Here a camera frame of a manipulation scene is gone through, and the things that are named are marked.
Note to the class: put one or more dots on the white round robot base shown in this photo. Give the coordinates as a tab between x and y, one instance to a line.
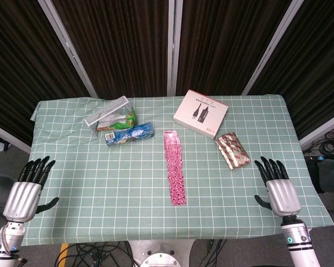
161	254

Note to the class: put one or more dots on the green checked tablecloth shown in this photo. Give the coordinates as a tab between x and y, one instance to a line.
114	180

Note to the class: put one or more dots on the white pink product box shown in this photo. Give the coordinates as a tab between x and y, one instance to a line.
200	112

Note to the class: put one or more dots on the gold foil snack pack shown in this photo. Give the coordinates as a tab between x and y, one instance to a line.
233	151

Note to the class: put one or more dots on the blue cookie box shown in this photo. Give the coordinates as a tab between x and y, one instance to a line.
130	135

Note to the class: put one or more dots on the black power strip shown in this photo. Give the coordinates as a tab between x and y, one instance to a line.
320	158

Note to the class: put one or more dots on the white partition frame post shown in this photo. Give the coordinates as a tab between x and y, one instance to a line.
69	47
174	47
272	47

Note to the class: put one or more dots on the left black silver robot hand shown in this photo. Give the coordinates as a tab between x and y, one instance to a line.
20	198

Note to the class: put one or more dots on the white partition frame rail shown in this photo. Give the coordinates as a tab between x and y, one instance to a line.
323	129
8	136

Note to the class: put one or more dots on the dark ribbed partition panel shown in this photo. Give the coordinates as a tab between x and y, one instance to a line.
225	44
314	64
22	69
119	47

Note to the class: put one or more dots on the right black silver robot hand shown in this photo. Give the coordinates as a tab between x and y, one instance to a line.
282	196

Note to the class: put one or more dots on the green snack bag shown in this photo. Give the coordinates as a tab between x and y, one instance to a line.
122	123

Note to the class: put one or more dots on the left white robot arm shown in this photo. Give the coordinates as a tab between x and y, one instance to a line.
5	242

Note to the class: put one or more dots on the white metal mesh basket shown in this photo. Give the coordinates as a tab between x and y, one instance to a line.
105	112

